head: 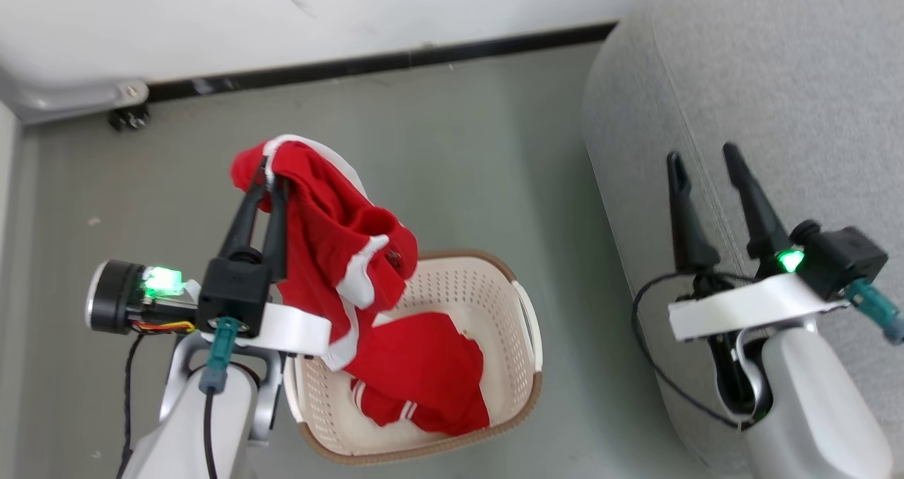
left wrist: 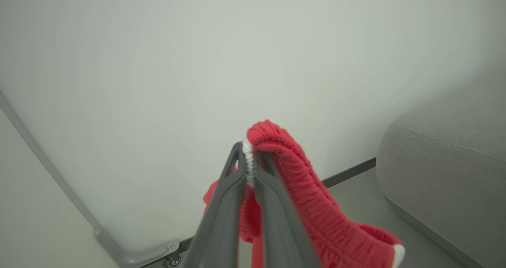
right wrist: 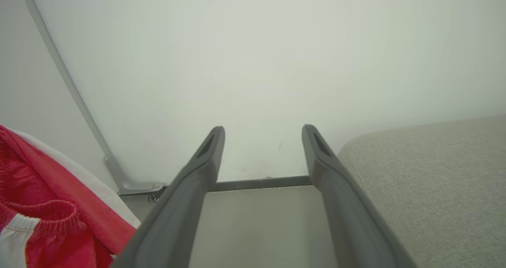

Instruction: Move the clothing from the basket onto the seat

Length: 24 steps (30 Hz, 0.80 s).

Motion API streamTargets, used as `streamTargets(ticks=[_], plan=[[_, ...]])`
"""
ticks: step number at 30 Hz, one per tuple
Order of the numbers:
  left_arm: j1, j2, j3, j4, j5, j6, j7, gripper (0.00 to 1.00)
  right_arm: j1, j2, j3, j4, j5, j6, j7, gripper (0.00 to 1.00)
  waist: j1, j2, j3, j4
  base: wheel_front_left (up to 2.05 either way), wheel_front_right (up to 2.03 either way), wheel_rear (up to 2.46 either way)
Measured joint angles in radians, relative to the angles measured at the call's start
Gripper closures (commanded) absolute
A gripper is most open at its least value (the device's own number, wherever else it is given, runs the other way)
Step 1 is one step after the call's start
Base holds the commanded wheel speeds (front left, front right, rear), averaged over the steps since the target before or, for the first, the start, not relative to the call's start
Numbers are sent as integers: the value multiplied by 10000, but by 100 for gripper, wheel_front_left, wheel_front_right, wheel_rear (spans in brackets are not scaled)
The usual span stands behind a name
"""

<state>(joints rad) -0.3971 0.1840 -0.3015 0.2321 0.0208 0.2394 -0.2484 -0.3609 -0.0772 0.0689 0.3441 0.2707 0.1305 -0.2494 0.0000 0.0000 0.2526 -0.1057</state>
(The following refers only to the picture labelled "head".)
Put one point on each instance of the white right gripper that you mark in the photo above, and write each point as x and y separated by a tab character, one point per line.
748	306

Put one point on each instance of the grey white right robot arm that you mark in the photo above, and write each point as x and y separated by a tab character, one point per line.
812	408

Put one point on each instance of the red shirt with white trim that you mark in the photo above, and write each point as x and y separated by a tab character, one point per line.
325	239

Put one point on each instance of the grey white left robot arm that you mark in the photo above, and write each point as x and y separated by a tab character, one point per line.
176	429

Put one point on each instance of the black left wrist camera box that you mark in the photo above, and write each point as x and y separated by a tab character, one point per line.
233	295

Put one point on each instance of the red shorts with white stripes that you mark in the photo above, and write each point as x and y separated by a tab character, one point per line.
424	366

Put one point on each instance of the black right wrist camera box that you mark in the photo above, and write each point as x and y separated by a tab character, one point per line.
840	256

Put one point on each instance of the grey fabric sofa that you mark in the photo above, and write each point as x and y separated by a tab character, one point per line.
777	76

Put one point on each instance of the teal left camera connector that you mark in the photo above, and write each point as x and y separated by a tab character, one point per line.
220	352

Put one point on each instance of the black baseboard strip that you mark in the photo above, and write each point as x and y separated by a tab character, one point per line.
395	61

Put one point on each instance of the cream perforated laundry basket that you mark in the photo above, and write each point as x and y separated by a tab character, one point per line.
480	302

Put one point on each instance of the black caster wheel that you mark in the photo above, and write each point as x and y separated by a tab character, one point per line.
129	117

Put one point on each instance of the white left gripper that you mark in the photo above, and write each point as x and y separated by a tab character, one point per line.
300	330

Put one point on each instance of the black round left wrist motor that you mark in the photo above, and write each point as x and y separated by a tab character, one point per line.
113	295

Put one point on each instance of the teal camera connector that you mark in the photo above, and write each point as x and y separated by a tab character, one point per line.
220	352
872	306

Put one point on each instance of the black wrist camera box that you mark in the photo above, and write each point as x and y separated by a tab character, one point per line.
233	295
840	256

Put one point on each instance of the teal right camera connector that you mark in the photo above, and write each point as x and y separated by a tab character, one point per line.
872	306

